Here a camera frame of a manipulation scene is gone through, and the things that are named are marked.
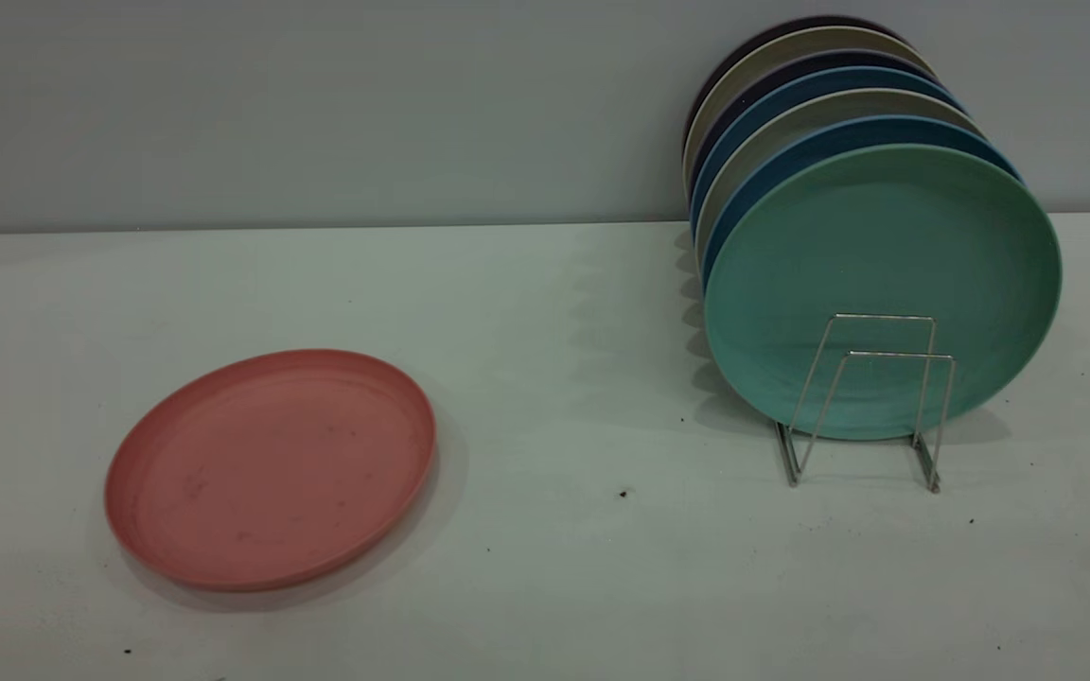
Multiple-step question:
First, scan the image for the pink plate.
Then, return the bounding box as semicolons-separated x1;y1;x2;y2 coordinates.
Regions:
104;349;438;593

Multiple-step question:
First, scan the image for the beige plate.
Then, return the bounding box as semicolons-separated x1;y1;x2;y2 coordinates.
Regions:
694;88;987;266
682;26;934;181

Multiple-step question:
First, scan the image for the blue plate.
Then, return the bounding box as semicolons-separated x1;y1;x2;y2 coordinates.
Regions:
689;65;968;233
699;114;1024;285

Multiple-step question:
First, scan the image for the dark purple plate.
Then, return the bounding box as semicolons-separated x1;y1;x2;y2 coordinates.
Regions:
682;14;907;143
685;49;940;195

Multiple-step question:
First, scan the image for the green plate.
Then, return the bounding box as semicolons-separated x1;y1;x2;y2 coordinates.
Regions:
702;144;1064;442

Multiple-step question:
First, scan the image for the metal wire plate rack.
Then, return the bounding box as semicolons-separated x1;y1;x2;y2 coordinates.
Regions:
775;313;958;495

